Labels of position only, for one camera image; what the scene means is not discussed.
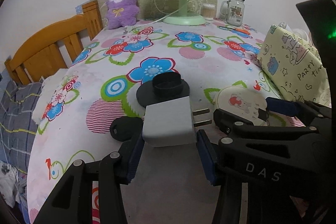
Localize blue plaid bedding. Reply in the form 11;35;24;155
1;80;42;214

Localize black round stand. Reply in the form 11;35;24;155
136;72;190;108

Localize purple plush bunny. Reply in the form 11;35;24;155
106;0;139;30

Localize yellow cartoon storage box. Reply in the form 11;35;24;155
257;25;331;107

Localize black binder clip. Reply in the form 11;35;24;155
258;108;269;121

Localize white power adapter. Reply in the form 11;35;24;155
142;96;212;147

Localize small black round object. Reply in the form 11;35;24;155
109;116;143;142

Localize glass mason jar mug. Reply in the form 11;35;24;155
220;0;245;27

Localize orange handled scissors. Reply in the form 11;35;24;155
218;26;251;38

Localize cotton swab container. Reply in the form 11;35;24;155
201;3;217;20

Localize floral tablecloth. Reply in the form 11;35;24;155
27;21;280;223

